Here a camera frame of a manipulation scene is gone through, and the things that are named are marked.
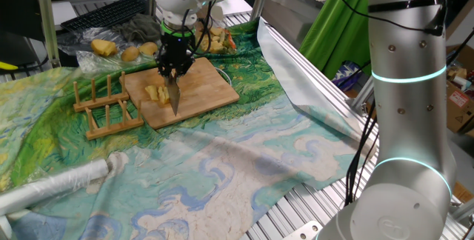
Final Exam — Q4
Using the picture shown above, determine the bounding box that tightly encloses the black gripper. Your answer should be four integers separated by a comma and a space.
155, 34, 196, 79

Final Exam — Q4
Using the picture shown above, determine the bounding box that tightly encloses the steel cleaver knife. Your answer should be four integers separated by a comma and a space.
164, 68, 183, 117

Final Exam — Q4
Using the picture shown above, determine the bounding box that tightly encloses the whole brown potato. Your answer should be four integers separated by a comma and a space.
138, 41, 159, 57
121, 46, 141, 62

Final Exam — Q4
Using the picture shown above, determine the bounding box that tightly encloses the wooden cutting board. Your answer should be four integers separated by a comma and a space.
118, 56, 241, 130

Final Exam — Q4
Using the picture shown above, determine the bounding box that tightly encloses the bag of chopped potato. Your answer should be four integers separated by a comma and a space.
196, 26, 238, 55

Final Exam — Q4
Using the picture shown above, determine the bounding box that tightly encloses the grey green rag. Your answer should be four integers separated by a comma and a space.
113, 13, 162, 43

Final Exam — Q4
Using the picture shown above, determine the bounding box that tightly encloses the peeled cut yellow potato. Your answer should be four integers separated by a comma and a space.
90, 39, 119, 58

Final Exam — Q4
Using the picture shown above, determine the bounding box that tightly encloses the clear plastic bag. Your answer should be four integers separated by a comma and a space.
57, 27, 164, 74

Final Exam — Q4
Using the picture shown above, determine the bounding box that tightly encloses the black keyboard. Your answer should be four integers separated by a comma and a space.
60, 0, 148, 33

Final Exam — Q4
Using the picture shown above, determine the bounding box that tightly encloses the wooden peg rack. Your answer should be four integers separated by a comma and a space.
73, 70, 144, 141

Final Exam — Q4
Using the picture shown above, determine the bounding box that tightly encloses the white paper sheet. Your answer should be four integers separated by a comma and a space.
51, 1, 77, 26

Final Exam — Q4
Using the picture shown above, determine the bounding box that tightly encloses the painted landscape tablecloth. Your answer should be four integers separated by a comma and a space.
0, 19, 378, 240

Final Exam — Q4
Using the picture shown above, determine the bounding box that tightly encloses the grey metal box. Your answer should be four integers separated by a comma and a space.
261, 0, 327, 41

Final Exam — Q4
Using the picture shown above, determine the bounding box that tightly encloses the green curtain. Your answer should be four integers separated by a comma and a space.
298, 0, 373, 80

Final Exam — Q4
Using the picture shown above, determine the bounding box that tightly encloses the black monitor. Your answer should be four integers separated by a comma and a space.
0, 0, 45, 43

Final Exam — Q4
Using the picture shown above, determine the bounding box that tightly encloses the clear plastic wrap roll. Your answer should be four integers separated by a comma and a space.
0, 158, 110, 217

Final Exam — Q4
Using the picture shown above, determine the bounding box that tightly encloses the blue patterned bag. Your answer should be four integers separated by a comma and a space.
332, 61, 371, 92

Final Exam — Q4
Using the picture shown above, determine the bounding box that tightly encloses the aluminium corner plate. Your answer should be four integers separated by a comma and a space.
284, 220, 324, 240

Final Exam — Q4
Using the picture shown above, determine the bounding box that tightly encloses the black tripod stand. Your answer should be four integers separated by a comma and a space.
447, 28, 474, 65

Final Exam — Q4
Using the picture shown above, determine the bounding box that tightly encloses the cardboard box red label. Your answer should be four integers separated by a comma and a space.
446, 80, 474, 133

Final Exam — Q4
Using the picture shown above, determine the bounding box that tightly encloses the thick black cable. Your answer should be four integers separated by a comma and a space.
181, 0, 218, 56

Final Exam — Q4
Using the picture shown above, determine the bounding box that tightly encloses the black cable bundle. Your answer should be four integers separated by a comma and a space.
344, 99, 379, 206

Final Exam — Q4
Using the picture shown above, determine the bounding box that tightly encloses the black cable strap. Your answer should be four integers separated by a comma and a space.
367, 0, 447, 13

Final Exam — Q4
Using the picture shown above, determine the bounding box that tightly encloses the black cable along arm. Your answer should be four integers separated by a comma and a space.
318, 0, 449, 38

